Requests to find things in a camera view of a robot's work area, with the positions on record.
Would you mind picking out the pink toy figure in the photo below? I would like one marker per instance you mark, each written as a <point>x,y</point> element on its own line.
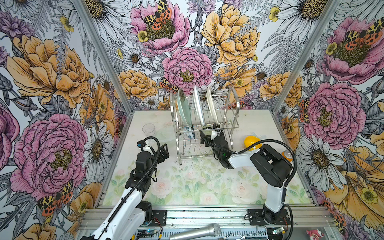
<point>315,234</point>

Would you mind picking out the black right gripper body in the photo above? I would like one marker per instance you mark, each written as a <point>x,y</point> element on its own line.
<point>216,152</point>

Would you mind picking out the chrome wire dish rack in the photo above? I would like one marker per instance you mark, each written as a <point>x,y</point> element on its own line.
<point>204,111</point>

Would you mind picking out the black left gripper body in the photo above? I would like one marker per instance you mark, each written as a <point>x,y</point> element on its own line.
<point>160,159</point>

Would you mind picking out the blue white porcelain bowl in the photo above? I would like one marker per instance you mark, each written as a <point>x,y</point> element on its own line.
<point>189,133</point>

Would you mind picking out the silver microphone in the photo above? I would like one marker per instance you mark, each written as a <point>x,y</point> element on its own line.
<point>211,230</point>

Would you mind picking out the aluminium corner post right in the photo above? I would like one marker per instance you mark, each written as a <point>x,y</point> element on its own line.
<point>313,38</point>

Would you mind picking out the aluminium corner post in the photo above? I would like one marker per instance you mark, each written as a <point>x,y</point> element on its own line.
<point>94,36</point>
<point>313,38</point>

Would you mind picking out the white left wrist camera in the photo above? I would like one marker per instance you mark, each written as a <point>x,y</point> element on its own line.
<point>144,147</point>

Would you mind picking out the aluminium front rail frame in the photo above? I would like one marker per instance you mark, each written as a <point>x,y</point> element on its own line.
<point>230,218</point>

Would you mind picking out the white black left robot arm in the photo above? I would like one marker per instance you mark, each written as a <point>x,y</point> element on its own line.
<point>132,212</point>

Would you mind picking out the green glass jar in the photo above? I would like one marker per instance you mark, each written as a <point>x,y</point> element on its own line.
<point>207,130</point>

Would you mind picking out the white watermelon pattern plate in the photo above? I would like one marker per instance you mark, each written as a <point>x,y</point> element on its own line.
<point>198,106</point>

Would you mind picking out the pale green plate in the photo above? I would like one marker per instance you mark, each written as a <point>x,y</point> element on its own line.
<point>184,108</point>

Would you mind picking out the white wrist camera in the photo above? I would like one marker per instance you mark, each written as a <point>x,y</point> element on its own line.
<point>214,134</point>
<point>144,147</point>

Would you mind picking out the orange soda can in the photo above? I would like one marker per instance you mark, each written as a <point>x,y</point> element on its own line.
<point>287,155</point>

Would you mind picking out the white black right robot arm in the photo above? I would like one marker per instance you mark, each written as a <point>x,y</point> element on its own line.
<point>274,168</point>

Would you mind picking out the yellow plastic bowl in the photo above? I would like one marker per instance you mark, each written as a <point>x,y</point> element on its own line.
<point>250,140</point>

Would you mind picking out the cream white plate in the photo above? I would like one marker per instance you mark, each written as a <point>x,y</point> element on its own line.
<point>211,105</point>

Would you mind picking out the aluminium corner post left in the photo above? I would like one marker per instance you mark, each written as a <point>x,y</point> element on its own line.
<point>94,36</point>

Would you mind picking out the clear glass cup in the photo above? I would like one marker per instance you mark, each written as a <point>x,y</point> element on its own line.
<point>149,129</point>

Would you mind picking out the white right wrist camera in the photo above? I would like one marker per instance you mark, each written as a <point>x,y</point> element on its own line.
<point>214,134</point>

